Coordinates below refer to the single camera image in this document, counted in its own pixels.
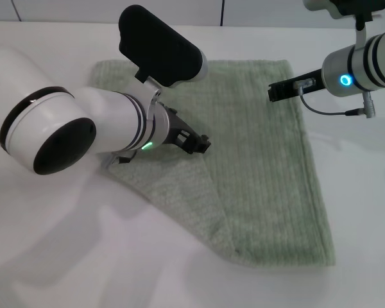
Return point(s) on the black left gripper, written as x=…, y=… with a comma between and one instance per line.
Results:
x=178, y=128

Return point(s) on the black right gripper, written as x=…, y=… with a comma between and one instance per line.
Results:
x=285, y=90

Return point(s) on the light green ribbed towel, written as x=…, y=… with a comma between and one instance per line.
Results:
x=260, y=160

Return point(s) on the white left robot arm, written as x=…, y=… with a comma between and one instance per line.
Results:
x=99, y=122

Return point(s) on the black left wrist camera housing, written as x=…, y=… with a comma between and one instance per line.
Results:
x=160, y=45

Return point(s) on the right wrist camera housing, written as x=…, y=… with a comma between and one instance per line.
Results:
x=349, y=6

